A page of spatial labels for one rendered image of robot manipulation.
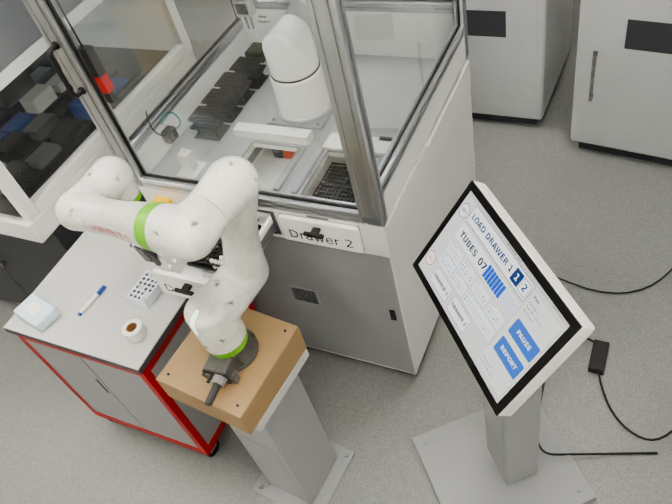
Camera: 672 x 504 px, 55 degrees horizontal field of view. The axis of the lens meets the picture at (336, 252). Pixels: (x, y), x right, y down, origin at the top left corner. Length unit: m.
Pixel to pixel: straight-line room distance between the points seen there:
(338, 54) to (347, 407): 1.58
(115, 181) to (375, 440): 1.47
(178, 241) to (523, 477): 1.59
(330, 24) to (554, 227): 1.94
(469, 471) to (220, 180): 1.53
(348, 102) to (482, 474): 1.46
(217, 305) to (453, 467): 1.20
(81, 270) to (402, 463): 1.42
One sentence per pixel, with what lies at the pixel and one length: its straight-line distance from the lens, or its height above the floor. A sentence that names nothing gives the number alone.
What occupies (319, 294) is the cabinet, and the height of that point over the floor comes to 0.50.
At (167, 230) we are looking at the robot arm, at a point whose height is 1.49.
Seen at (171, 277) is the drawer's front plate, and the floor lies 0.92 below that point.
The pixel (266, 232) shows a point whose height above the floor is 0.87.
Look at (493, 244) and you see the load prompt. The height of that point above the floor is 1.15.
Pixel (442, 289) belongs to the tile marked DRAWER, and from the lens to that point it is 1.76.
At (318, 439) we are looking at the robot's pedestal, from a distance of 2.42.
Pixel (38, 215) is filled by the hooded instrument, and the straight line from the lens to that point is 2.73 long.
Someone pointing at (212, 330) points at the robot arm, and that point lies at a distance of 1.75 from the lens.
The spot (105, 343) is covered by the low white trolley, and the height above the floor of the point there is 0.76.
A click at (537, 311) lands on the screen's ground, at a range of 1.52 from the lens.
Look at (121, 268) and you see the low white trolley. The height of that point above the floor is 0.76.
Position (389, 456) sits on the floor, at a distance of 2.64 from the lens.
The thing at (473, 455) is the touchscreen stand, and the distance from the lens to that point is 2.57.
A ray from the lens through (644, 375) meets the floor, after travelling 2.82.
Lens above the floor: 2.38
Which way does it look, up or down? 47 degrees down
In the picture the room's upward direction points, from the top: 17 degrees counter-clockwise
